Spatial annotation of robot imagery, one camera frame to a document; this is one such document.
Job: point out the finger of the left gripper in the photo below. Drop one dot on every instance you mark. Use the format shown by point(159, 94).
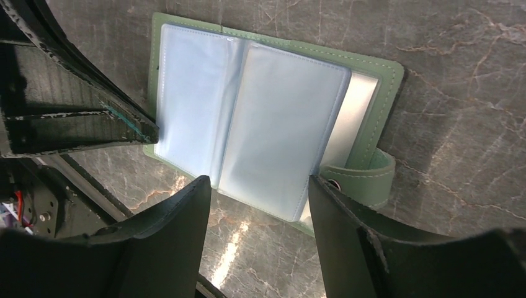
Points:
point(46, 110)
point(38, 24)

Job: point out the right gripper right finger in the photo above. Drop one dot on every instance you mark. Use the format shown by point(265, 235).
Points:
point(366, 254)

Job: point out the green card holder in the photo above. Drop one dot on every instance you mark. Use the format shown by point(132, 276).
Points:
point(259, 115)

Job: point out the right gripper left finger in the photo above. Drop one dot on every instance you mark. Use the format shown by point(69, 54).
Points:
point(155, 253)

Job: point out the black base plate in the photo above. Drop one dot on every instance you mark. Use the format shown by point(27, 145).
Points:
point(55, 197)

